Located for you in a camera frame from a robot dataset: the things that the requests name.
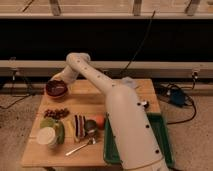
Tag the orange bowl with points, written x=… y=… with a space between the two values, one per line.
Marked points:
x=55 y=95

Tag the dark purple bowl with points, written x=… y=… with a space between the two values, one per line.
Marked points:
x=56 y=87

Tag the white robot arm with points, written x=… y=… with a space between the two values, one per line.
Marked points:
x=135 y=140

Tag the green plastic tray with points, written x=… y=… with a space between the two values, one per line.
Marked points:
x=157 y=121

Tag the grey folded cloth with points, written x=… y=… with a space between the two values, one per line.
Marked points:
x=129 y=82

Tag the orange fruit toy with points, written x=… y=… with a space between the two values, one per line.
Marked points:
x=100 y=121

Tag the yellow banana toy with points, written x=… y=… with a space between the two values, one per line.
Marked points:
x=70 y=128

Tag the bunch of dark grapes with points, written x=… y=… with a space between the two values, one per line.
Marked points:
x=57 y=113

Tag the metal spoon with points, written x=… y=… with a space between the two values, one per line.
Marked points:
x=91 y=141

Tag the wooden table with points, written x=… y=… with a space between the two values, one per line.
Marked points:
x=82 y=99

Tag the green cucumber toy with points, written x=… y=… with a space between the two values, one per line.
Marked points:
x=60 y=131

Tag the blue power adapter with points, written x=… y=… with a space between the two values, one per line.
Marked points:
x=177 y=97

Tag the green pear toy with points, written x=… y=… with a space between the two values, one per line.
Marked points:
x=47 y=122

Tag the white lidded cup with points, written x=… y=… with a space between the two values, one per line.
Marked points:
x=47 y=136

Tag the white handled brush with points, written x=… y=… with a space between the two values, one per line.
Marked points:
x=144 y=104

